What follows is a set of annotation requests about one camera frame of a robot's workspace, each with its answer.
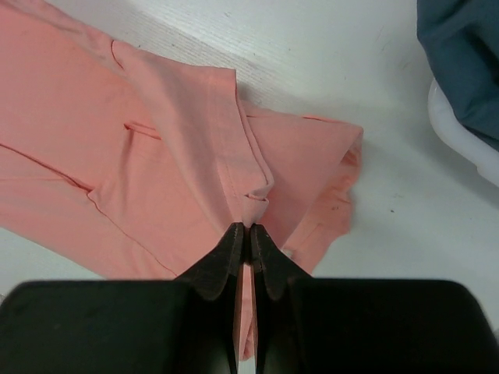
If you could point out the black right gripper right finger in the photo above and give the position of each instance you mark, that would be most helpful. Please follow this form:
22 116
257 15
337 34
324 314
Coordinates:
344 325

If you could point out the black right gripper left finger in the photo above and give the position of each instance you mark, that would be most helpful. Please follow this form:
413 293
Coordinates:
186 325

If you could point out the salmon pink t-shirt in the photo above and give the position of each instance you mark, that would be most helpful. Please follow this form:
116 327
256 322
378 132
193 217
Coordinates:
134 165

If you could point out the white plastic laundry basket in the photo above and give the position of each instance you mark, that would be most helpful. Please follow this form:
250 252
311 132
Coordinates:
460 139

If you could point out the blue-grey t-shirt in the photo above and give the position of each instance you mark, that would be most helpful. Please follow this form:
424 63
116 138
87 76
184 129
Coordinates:
460 39

